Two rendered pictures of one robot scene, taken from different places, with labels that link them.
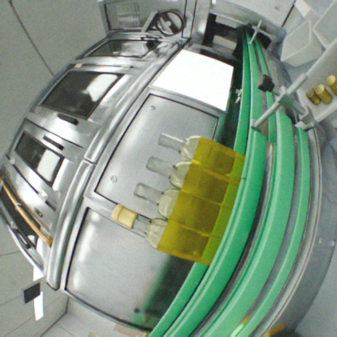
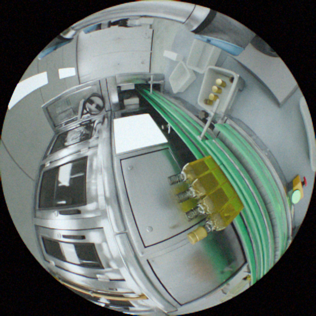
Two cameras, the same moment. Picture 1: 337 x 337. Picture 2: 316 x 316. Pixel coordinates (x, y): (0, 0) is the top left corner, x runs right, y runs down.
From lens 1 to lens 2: 0.15 m
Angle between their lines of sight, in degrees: 28
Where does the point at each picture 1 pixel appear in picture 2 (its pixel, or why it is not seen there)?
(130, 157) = (146, 208)
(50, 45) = (21, 154)
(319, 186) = (250, 138)
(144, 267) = (209, 251)
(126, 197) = (168, 231)
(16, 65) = (7, 178)
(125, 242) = (188, 252)
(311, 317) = (287, 173)
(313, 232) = (262, 154)
